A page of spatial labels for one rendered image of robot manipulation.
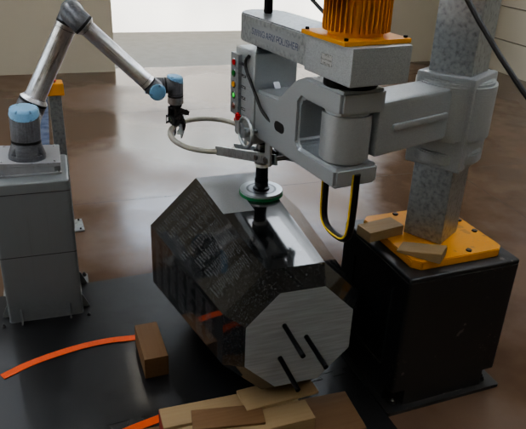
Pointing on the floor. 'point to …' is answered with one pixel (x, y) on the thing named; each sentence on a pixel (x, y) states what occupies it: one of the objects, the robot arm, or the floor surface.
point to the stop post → (60, 131)
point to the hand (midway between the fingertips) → (178, 134)
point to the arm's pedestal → (37, 245)
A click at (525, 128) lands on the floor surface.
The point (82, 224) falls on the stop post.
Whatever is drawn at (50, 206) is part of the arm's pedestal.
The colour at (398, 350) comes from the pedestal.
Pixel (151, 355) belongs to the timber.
